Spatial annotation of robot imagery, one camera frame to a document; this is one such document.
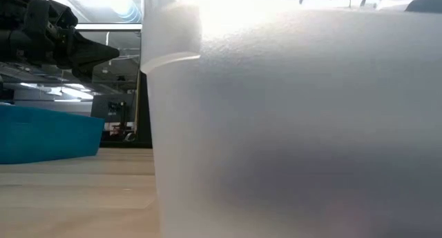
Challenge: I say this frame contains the long ceiling light strip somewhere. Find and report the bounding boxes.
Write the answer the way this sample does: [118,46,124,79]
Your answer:
[75,23,142,31]

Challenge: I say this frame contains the black frame post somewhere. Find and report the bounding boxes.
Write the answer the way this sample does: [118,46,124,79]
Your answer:
[134,70,154,149]

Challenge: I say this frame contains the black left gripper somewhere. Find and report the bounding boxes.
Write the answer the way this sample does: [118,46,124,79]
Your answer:
[0,0,121,83]

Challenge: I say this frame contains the large white translucent plastic bin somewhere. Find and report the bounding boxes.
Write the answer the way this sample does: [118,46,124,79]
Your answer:
[140,0,442,238]

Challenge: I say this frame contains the grey cabinet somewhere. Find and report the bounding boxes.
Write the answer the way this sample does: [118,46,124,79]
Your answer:
[90,94,137,123]

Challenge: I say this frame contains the teal plastic bin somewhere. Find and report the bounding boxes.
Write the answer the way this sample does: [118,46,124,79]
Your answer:
[0,103,106,165]

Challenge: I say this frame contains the bright fluorescent ceiling lights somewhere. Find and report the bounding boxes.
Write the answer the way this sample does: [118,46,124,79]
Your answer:
[19,81,95,101]

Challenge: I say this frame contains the black box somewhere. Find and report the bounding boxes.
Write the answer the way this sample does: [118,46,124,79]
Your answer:
[0,82,15,101]

